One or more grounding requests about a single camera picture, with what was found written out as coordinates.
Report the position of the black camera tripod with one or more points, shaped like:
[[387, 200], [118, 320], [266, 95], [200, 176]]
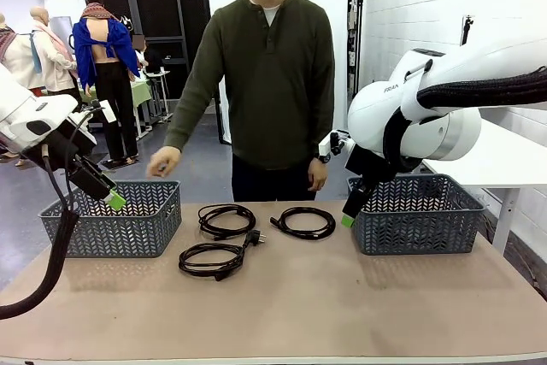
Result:
[[467, 31]]

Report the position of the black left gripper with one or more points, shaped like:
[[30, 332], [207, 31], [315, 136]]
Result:
[[87, 172]]

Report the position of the black wristwatch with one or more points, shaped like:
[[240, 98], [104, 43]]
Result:
[[322, 158]]

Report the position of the mannequin in blue top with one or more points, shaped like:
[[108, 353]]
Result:
[[109, 83]]

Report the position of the person's left forearm green sleeve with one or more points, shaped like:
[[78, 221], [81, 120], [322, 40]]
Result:
[[325, 125]]

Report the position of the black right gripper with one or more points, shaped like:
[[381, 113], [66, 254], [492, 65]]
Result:
[[372, 166]]

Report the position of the black mesh partition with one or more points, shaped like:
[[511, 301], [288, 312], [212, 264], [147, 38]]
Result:
[[158, 1]]

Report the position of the person's left hand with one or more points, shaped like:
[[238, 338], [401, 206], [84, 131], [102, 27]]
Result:
[[318, 174]]

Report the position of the grey plastic lattice basket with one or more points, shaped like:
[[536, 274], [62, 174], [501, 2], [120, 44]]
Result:
[[419, 232], [128, 232]]

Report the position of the seated background person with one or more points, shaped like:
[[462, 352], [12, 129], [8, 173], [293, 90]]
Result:
[[140, 53]]

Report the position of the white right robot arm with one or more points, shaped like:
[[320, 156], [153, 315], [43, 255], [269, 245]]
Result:
[[367, 113]]

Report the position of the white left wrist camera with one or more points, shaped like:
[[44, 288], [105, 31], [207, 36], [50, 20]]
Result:
[[107, 112]]

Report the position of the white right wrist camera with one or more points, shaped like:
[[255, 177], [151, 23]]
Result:
[[335, 143]]

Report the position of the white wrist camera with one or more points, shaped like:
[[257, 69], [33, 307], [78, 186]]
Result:
[[107, 112], [335, 143]]

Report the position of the small white desk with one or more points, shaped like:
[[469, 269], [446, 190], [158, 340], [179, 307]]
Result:
[[159, 73]]

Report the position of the table with green cloth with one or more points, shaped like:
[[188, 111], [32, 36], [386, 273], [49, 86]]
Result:
[[143, 93]]

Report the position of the person's right forearm green sleeve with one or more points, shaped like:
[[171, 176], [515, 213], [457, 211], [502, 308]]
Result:
[[188, 121]]

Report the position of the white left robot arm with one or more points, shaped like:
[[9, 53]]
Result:
[[17, 117]]

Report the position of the mannequin with pink scarf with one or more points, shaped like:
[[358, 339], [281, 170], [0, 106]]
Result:
[[55, 61]]

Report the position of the person in green henley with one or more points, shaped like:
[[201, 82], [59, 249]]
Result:
[[273, 91]]

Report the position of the person's right hand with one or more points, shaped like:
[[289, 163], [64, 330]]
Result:
[[164, 162]]

